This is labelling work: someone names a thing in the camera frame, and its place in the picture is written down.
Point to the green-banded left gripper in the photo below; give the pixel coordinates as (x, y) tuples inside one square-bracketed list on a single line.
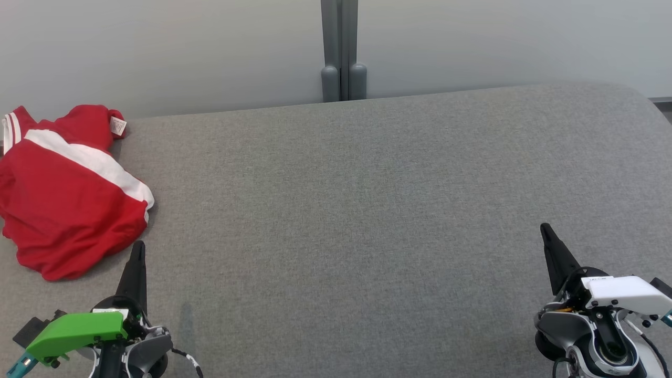
[(73, 331)]

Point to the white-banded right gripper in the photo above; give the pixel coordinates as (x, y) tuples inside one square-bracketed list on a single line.
[(625, 294)]

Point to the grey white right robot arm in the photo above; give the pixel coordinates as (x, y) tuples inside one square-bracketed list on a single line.
[(562, 325)]

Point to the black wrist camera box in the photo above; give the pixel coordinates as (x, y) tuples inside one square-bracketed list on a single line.
[(662, 287), (34, 328)]

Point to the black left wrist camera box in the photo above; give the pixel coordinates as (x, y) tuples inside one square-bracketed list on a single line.
[(34, 328)]

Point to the red shorts with white stripes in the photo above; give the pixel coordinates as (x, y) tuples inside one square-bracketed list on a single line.
[(68, 220)]

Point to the grey partition post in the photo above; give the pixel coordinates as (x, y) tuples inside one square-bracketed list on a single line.
[(340, 52)]

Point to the grey fabric sofa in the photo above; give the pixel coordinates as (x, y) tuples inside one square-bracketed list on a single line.
[(367, 210)]

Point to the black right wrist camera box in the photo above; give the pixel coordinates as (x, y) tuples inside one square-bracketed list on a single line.
[(662, 287)]

